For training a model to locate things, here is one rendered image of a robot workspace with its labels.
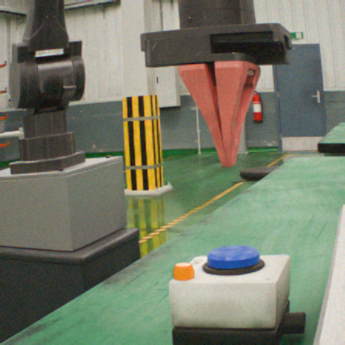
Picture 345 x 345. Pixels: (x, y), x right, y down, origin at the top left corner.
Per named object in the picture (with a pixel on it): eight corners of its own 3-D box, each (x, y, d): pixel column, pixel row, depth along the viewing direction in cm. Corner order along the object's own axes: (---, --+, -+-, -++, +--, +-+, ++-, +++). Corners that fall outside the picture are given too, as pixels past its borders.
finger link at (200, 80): (286, 169, 40) (275, 30, 39) (182, 172, 42) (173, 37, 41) (298, 159, 46) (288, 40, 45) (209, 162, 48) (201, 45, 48)
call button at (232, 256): (214, 267, 48) (213, 243, 48) (263, 267, 47) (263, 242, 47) (201, 282, 45) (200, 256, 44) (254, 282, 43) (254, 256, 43)
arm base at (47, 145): (38, 165, 96) (7, 175, 84) (33, 115, 95) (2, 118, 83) (88, 160, 94) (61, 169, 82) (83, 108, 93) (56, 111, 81)
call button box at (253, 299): (199, 319, 51) (196, 251, 51) (309, 319, 49) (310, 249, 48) (172, 353, 44) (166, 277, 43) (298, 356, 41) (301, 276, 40)
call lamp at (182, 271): (177, 275, 45) (176, 259, 45) (197, 275, 44) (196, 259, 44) (171, 280, 43) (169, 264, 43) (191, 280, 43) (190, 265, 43)
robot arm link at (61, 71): (59, 121, 92) (28, 125, 89) (55, 57, 91) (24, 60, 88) (78, 118, 84) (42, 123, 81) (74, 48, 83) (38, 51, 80)
